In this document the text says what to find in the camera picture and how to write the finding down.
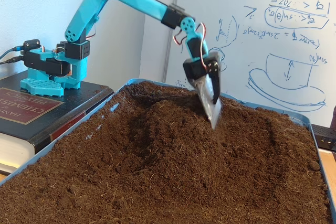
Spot blue plastic tray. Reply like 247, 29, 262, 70
0, 78, 336, 224

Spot black chemistry physics handbook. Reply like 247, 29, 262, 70
0, 70, 115, 176

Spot blue cable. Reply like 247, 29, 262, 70
0, 47, 24, 61

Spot whiteboard with blue drawings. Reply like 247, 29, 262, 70
162, 0, 336, 129

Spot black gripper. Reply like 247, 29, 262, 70
183, 52, 223, 130

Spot black cable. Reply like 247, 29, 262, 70
0, 56, 26, 65

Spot black perforated box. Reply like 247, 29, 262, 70
311, 125, 336, 153

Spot brown soil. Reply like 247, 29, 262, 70
0, 81, 331, 224

